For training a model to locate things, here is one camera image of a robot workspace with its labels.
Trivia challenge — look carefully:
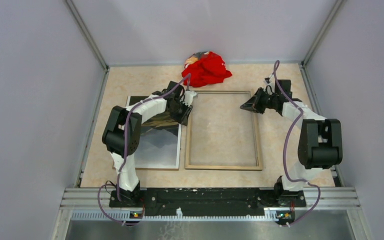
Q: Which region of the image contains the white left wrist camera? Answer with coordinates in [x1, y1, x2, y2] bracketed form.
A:
[183, 90, 197, 106]

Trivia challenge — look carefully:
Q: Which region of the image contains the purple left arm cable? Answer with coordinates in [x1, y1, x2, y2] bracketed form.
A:
[96, 72, 192, 227]

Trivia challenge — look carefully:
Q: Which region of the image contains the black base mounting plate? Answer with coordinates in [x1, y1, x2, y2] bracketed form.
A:
[109, 187, 307, 217]

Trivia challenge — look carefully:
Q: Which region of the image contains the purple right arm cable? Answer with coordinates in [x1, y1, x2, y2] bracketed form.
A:
[266, 60, 322, 228]

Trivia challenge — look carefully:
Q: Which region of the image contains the aluminium front rail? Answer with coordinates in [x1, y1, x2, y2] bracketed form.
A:
[59, 187, 361, 223]

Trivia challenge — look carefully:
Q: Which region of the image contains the landscape photo print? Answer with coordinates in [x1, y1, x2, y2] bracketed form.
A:
[127, 104, 182, 171]

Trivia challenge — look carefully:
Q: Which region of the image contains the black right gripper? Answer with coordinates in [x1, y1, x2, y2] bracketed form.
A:
[240, 87, 278, 115]

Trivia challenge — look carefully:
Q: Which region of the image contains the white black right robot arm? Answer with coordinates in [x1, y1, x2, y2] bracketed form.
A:
[240, 79, 343, 206]

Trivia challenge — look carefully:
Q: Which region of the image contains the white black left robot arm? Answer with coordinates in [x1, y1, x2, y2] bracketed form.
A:
[102, 81, 197, 207]

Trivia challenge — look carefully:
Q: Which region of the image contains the crumpled red cloth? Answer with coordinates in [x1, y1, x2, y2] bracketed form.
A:
[181, 51, 232, 88]

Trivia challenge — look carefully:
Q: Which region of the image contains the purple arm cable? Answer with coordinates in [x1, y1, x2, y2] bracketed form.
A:
[266, 60, 322, 228]
[96, 72, 192, 227]

